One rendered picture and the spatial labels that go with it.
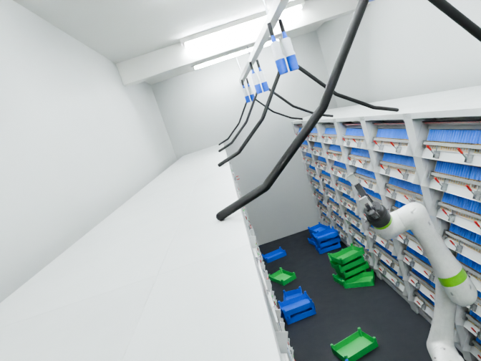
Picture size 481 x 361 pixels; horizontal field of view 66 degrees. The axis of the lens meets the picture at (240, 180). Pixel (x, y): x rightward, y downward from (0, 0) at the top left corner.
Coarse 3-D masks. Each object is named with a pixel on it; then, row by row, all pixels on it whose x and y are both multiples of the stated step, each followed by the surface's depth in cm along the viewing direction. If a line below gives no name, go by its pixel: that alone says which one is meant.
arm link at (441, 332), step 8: (440, 288) 183; (440, 296) 184; (440, 304) 185; (448, 304) 183; (456, 304) 183; (440, 312) 186; (448, 312) 184; (432, 320) 192; (440, 320) 186; (448, 320) 185; (432, 328) 191; (440, 328) 187; (448, 328) 185; (432, 336) 191; (440, 336) 187; (448, 336) 186; (432, 344) 190; (440, 344) 186; (448, 344) 186
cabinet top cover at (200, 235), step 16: (208, 176) 209; (224, 176) 188; (192, 192) 171; (208, 192) 156; (224, 192) 144; (192, 208) 133; (208, 208) 123; (240, 208) 114; (192, 224) 109; (208, 224) 103; (224, 224) 97; (240, 224) 92; (176, 240) 98; (192, 240) 93; (208, 240) 88; (224, 240) 84; (240, 240) 80; (176, 256) 84; (192, 256) 80; (208, 256) 77; (160, 272) 77
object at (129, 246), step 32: (160, 192) 210; (128, 224) 143; (160, 224) 124; (64, 256) 123; (96, 256) 109; (128, 256) 97; (160, 256) 88; (32, 288) 97; (64, 288) 88; (96, 288) 80; (0, 320) 80
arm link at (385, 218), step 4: (384, 208) 159; (388, 208) 160; (384, 212) 158; (388, 212) 160; (380, 216) 158; (384, 216) 157; (388, 216) 159; (368, 220) 161; (372, 220) 160; (376, 220) 158; (380, 220) 157; (384, 220) 158; (388, 220) 159; (372, 224) 162; (376, 224) 160; (380, 224) 159; (384, 224) 160
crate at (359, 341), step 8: (360, 328) 304; (352, 336) 304; (360, 336) 306; (368, 336) 297; (336, 344) 299; (344, 344) 301; (352, 344) 300; (360, 344) 297; (368, 344) 294; (376, 344) 288; (336, 352) 290; (344, 352) 294; (352, 352) 291; (360, 352) 283; (344, 360) 282; (352, 360) 281
